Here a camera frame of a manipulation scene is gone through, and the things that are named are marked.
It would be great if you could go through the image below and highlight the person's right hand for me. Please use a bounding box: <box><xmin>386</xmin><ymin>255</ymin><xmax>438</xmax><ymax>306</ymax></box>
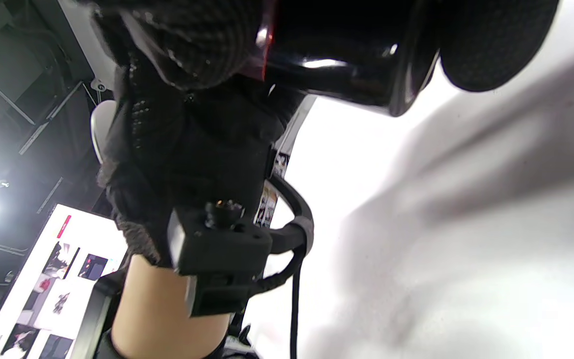
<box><xmin>93</xmin><ymin>0</ymin><xmax>561</xmax><ymax>93</ymax></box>

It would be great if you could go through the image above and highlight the black cable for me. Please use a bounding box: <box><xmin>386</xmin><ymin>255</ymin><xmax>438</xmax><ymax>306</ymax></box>
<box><xmin>255</xmin><ymin>175</ymin><xmax>316</xmax><ymax>359</ymax></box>

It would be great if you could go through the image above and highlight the person's left hand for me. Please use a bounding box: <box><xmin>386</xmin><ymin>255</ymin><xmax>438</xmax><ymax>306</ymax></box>
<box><xmin>97</xmin><ymin>50</ymin><xmax>307</xmax><ymax>265</ymax></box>

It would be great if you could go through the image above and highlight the clear plastic soy sauce bottle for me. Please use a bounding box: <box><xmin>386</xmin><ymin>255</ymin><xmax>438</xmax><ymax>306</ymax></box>
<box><xmin>262</xmin><ymin>0</ymin><xmax>441</xmax><ymax>118</ymax></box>

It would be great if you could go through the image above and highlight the monitor with white screen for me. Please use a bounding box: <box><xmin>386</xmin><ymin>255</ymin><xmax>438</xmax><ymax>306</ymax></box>
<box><xmin>0</xmin><ymin>203</ymin><xmax>129</xmax><ymax>359</ymax></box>

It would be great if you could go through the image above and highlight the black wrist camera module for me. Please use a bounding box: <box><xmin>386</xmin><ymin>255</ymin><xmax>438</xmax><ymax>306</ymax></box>
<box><xmin>167</xmin><ymin>199</ymin><xmax>274</xmax><ymax>317</ymax></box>

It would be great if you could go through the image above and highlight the person's left forearm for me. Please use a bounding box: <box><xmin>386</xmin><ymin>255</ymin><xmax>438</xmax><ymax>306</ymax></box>
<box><xmin>110</xmin><ymin>254</ymin><xmax>230</xmax><ymax>359</ymax></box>

